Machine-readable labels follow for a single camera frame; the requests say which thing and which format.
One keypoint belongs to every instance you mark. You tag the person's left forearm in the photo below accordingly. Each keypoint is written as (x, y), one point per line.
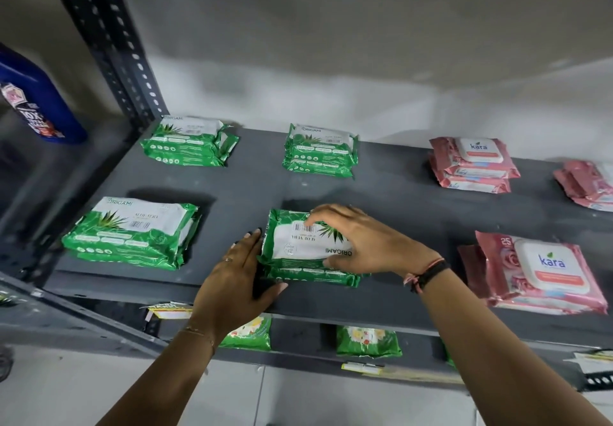
(163, 378)

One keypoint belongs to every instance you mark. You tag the person's right thumb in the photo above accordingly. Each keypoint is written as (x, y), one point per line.
(337, 259)

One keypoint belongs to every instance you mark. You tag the person's right forearm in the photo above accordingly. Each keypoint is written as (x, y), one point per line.
(498, 349)

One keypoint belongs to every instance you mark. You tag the blue plastic bottle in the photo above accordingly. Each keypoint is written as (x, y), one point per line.
(36, 100)

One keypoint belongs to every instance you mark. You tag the person's left thumb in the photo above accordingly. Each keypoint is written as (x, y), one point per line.
(270, 296)

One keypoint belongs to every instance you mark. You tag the grey metal shelving rack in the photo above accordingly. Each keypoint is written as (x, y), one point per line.
(397, 200)

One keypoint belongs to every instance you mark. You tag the green wet wipes packet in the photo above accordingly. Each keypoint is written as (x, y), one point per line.
(318, 161)
(292, 243)
(184, 133)
(316, 171)
(210, 158)
(321, 140)
(129, 222)
(306, 278)
(143, 260)

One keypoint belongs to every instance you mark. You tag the person's left hand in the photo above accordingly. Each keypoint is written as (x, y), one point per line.
(230, 291)

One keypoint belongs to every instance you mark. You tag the black wristband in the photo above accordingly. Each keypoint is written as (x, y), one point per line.
(433, 275)

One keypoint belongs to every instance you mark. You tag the person's right hand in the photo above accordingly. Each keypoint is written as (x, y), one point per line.
(378, 248)

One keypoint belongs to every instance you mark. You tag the yellow white shelf price label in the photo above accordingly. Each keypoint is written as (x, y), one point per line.
(362, 368)
(167, 310)
(594, 358)

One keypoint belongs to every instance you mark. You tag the green flower print packet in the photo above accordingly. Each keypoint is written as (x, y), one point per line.
(449, 356)
(366, 341)
(249, 332)

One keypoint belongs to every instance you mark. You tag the pink wet wipes packet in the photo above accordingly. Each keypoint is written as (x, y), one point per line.
(479, 186)
(541, 272)
(471, 270)
(582, 199)
(479, 173)
(586, 176)
(474, 152)

